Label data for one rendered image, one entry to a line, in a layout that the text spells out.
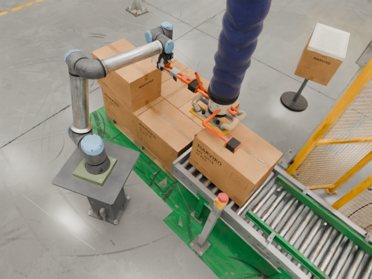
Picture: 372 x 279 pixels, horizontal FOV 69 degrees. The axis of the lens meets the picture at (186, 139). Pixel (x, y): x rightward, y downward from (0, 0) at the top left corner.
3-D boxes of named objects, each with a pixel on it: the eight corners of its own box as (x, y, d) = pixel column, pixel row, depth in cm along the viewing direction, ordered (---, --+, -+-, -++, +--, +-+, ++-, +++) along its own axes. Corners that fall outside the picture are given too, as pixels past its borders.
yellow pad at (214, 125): (231, 129, 204) (232, 124, 200) (223, 136, 199) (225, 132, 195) (197, 105, 215) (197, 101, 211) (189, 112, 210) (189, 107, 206)
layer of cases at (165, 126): (231, 125, 333) (240, 103, 301) (175, 174, 283) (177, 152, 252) (165, 76, 376) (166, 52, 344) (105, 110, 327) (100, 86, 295)
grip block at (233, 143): (241, 146, 181) (242, 142, 177) (233, 154, 176) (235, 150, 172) (230, 140, 184) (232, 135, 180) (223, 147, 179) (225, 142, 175)
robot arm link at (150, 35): (153, 36, 181) (166, 30, 187) (142, 29, 186) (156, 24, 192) (153, 48, 188) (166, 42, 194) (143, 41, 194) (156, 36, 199)
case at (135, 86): (160, 96, 295) (161, 66, 263) (132, 113, 275) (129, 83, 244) (126, 68, 317) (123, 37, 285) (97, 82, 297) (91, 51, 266)
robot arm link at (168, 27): (156, 22, 191) (168, 18, 196) (156, 38, 201) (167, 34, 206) (165, 28, 187) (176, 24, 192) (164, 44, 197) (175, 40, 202)
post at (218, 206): (205, 244, 257) (229, 199, 178) (200, 249, 253) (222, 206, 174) (200, 239, 259) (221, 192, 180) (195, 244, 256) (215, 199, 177)
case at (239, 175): (266, 178, 244) (283, 154, 212) (240, 207, 224) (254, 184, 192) (216, 139, 266) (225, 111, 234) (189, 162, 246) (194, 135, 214)
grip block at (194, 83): (202, 88, 214) (203, 82, 209) (194, 94, 209) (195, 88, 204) (194, 83, 216) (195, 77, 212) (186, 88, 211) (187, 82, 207)
